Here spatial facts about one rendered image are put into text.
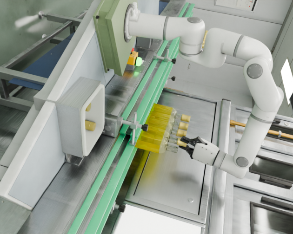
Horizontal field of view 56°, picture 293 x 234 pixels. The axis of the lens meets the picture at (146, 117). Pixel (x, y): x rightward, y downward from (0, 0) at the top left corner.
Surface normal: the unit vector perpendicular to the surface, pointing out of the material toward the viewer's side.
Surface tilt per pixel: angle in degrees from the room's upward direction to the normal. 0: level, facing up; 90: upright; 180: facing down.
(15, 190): 0
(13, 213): 90
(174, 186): 90
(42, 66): 90
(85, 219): 90
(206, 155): 105
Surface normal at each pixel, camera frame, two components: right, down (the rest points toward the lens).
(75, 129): -0.26, 0.59
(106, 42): -0.29, 0.84
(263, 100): -0.53, 0.31
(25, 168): 0.96, 0.25
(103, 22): -0.21, 0.25
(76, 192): 0.10, -0.77
